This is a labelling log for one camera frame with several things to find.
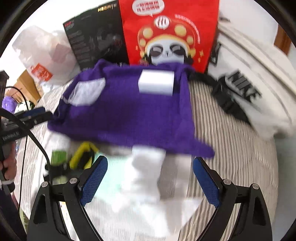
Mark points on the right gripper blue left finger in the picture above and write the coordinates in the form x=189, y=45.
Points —
x=91, y=178

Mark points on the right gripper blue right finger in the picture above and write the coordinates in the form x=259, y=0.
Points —
x=206, y=181

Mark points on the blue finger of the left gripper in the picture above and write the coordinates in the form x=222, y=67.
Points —
x=32, y=112

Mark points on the yellow mesh pouch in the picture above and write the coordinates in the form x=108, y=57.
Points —
x=84, y=157

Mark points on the green tissue pack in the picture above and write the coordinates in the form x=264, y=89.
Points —
x=58, y=157

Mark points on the white mesh drawstring pouch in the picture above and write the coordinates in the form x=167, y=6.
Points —
x=86, y=93

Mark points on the white paper towel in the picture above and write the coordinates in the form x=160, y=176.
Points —
x=157, y=219

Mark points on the white sponge block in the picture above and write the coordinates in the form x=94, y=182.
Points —
x=156, y=82

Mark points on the person's left hand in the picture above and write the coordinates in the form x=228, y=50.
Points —
x=10, y=163

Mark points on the striped quilt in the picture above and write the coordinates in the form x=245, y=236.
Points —
x=241, y=156

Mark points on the white Miniso plastic bag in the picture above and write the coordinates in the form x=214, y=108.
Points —
x=47, y=57

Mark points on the black headset box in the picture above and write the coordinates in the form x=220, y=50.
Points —
x=97, y=34

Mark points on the purple towel tray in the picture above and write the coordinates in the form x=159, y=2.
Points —
x=125, y=117

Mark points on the white Nike waist bag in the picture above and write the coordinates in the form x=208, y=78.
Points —
x=252, y=81

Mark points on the red panda paper bag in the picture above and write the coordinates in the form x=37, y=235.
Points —
x=170, y=31

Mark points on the brown wooden door frame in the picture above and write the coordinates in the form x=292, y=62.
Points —
x=282, y=40

